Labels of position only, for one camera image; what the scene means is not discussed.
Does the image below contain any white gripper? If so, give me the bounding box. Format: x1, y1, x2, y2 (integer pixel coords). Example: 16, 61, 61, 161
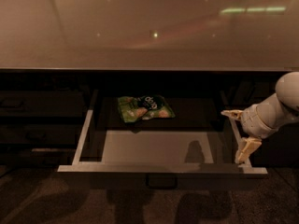
221, 105, 278, 164

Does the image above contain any green snack bag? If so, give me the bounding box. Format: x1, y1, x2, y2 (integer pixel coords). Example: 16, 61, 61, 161
117, 95, 176, 123

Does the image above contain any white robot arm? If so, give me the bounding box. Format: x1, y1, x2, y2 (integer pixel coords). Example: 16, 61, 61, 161
221, 72, 299, 164

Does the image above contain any grey cabinet side panel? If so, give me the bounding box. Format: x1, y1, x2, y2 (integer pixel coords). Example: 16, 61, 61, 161
232, 76, 299, 166

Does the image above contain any grey drawer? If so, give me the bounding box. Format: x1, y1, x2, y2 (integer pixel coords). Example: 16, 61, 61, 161
0, 148, 75, 167
0, 124, 81, 146
0, 91, 86, 118
58, 91, 268, 190

